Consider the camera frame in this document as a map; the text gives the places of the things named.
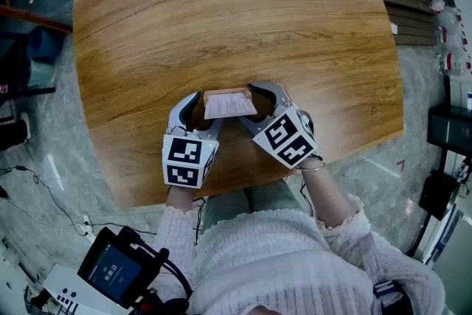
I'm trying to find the thin wrist bracelet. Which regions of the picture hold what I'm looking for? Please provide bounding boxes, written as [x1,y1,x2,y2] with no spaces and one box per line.
[296,156,327,173]

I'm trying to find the white knit sweater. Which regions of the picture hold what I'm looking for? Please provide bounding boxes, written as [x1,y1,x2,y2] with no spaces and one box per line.
[153,193,447,315]

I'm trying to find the person's grey-green trouser legs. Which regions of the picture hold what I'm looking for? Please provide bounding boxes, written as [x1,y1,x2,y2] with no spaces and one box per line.
[200,179,308,235]

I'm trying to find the person's right forearm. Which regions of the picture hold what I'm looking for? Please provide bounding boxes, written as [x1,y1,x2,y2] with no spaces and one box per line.
[296,157,359,230]

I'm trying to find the black body strap pack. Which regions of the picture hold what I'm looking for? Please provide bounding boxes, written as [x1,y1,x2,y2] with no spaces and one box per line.
[372,279,414,315]

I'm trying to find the black cabinet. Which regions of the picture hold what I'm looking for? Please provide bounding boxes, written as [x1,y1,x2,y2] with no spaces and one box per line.
[426,103,472,156]

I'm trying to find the black box on floor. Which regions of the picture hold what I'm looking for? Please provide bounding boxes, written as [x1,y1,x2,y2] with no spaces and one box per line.
[417,168,461,221]

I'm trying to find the brown wooden rail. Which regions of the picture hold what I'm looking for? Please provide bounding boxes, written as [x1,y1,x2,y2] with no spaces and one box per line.
[0,4,74,35]

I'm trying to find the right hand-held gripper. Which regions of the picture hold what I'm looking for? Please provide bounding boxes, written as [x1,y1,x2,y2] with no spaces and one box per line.
[239,81,319,170]

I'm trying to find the person's left forearm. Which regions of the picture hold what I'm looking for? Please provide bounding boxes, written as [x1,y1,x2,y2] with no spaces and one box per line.
[165,184,195,213]

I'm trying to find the blue chair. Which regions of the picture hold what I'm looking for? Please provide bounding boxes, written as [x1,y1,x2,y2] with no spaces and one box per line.
[26,27,66,90]

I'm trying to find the white control box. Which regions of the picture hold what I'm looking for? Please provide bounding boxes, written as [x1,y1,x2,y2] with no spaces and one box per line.
[42,264,131,315]

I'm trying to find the dark slatted wooden pallet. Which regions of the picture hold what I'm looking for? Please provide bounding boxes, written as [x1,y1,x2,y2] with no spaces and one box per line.
[378,0,439,47]

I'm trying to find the clear plastic bottle red label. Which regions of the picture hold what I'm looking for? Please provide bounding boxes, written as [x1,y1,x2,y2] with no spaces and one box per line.
[434,5,466,49]
[434,51,472,77]

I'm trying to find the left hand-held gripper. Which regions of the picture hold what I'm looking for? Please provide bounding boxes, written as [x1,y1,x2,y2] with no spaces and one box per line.
[162,91,223,190]

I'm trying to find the black screen recorder device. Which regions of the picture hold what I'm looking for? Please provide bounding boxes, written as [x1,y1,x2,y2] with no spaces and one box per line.
[77,226,165,310]

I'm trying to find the thick black device cables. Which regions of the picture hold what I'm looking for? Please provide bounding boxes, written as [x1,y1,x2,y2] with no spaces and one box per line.
[136,246,194,315]

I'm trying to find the wooden card stand with card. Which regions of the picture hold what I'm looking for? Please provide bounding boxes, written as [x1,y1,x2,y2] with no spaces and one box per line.
[202,86,258,121]

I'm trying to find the thin black floor cable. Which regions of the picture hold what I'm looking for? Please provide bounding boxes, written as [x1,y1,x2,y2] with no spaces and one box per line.
[0,165,158,238]

